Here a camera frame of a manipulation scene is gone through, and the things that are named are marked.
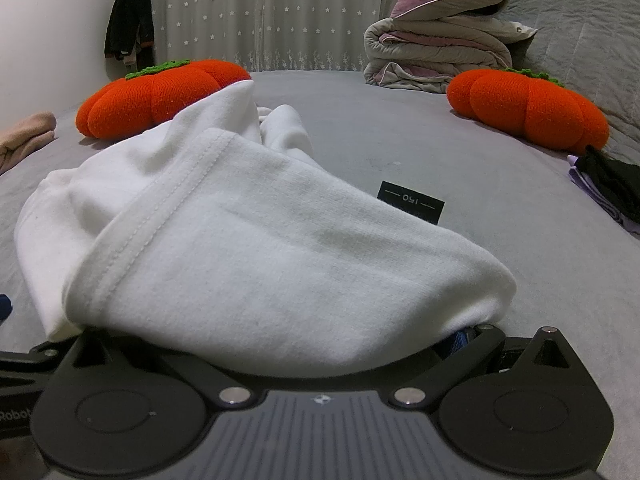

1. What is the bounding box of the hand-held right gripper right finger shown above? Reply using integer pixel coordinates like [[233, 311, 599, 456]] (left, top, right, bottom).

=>
[[387, 325, 583, 407]]

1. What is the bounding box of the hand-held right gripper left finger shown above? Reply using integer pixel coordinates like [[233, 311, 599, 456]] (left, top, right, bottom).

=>
[[60, 331, 251, 406]]

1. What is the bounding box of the white long-sleeve shirt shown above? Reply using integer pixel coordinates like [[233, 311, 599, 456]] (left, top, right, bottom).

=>
[[14, 80, 517, 378]]

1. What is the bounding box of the dark and purple clothes pile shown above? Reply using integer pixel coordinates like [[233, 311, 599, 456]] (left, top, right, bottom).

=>
[[567, 155, 640, 238]]

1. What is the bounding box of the folded beige pink garment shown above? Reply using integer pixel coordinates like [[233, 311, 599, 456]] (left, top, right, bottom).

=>
[[0, 112, 57, 176]]

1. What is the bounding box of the orange pumpkin cushion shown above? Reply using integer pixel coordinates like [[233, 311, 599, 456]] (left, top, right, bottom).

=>
[[75, 59, 252, 140], [446, 67, 610, 152]]

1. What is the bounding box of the black hanging jacket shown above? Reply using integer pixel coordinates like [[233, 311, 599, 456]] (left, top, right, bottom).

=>
[[104, 0, 155, 68]]

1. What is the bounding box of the grey quilted blanket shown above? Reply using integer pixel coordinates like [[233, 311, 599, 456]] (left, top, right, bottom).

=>
[[495, 0, 640, 166]]

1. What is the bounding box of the grey star-print curtain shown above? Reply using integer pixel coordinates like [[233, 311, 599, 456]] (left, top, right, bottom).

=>
[[145, 0, 431, 73]]

